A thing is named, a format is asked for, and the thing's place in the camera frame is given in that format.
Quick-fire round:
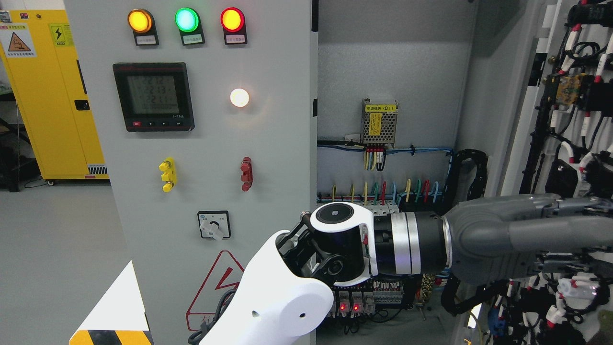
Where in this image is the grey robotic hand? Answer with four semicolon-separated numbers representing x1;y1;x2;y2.
442;194;612;286

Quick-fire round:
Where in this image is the grey cabinet door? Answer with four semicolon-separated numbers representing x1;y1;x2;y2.
64;0;318;345
450;0;613;345

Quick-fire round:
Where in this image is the white socket module row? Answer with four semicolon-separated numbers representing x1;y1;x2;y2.
313;201;400;222

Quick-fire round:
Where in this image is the relay row with red leds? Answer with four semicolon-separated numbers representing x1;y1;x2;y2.
327;291;376;318

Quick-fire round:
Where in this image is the metal mesh power supply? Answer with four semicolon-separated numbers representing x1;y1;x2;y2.
360;98;399;147

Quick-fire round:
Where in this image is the red electric hazard sticker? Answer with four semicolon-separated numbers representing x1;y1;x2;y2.
185;250;244;331

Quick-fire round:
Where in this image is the white indicator lamp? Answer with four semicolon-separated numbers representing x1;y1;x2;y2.
230;88;251;108

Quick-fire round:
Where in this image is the red indicator lamp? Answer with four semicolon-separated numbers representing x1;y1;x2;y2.
220;7;248;45

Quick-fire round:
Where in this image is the black digital power meter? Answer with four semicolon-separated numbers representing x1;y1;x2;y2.
113;62;195;132

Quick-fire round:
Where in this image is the green indicator lamp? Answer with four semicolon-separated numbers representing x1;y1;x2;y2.
174;7;205;46

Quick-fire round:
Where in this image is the yellow indicator lamp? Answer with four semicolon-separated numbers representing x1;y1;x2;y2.
127;9;159;46

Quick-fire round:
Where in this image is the yellow safety cabinet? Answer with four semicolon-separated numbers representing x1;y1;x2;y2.
1;10;109;181

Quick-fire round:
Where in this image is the red terminal post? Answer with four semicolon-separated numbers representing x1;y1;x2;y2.
240;157;254;192

